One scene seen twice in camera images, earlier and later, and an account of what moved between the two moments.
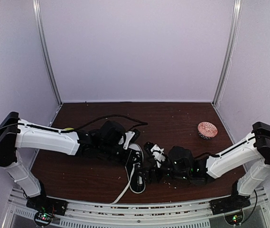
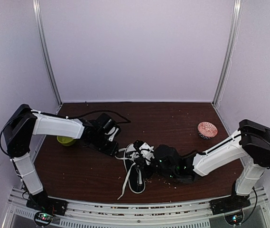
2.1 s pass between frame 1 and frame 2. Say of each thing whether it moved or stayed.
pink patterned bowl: stayed
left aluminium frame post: stayed
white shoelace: moved
